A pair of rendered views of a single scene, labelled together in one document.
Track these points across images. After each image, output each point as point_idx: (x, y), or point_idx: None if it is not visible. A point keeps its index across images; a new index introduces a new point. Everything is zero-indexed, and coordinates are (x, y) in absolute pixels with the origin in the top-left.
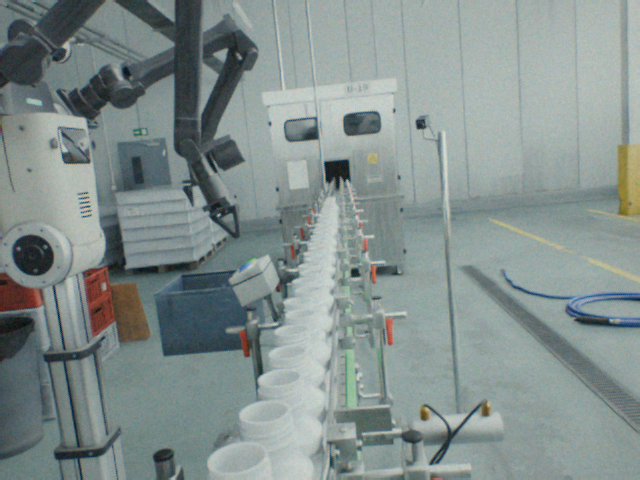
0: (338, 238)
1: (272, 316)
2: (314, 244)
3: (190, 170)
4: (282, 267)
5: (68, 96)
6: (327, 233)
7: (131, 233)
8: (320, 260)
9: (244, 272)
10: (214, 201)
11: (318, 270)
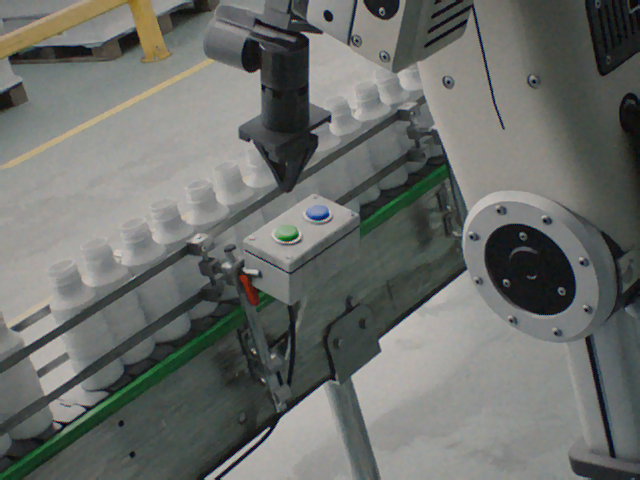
0: (18, 322)
1: (295, 323)
2: (252, 155)
3: (308, 56)
4: (239, 255)
5: None
6: (162, 200)
7: None
8: (336, 97)
9: (335, 204)
10: (311, 105)
11: (374, 73)
